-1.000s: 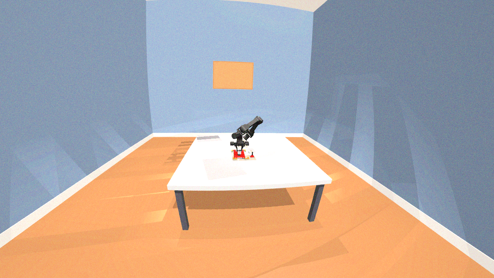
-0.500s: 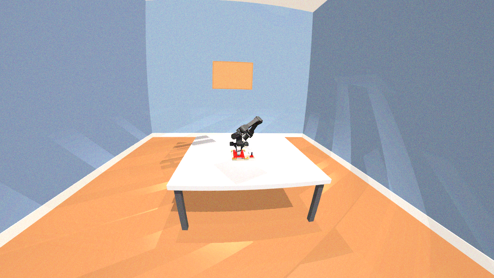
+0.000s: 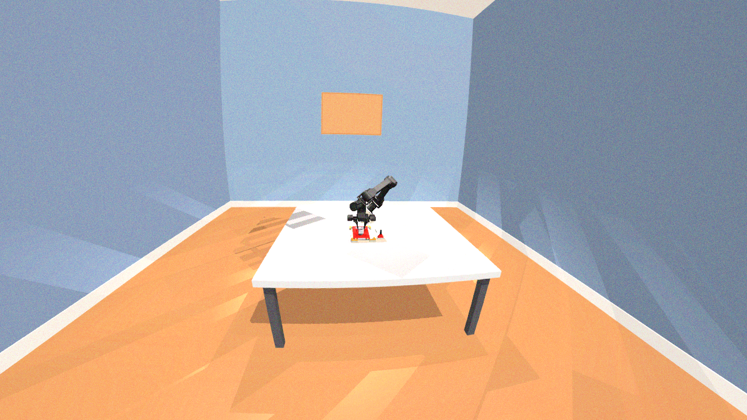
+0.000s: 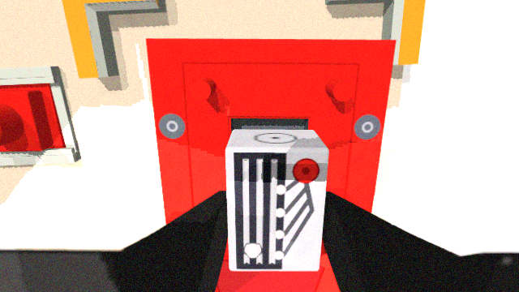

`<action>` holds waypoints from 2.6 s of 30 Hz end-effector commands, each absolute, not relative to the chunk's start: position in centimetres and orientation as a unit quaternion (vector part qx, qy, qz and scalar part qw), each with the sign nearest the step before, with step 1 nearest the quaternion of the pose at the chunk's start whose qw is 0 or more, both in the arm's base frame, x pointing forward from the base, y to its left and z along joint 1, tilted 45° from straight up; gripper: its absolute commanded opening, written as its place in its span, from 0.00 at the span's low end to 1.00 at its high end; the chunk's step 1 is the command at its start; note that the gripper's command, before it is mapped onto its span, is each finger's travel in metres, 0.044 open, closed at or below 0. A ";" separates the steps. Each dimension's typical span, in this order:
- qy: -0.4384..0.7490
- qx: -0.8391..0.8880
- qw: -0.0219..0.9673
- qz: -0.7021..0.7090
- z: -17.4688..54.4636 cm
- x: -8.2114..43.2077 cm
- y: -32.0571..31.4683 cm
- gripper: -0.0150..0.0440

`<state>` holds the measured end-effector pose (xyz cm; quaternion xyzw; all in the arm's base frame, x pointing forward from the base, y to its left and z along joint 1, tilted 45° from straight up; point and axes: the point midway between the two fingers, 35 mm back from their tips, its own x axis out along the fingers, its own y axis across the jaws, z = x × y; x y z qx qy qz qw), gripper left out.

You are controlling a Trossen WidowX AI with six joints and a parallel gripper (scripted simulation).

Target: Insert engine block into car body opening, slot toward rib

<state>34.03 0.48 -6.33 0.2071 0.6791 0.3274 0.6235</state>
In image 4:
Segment white notched block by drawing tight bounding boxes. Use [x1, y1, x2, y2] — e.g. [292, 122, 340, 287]
[225, 129, 329, 272]

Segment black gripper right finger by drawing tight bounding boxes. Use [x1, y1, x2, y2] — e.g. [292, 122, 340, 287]
[322, 191, 519, 292]

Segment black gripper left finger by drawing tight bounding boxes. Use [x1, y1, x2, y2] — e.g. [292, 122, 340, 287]
[0, 191, 228, 292]

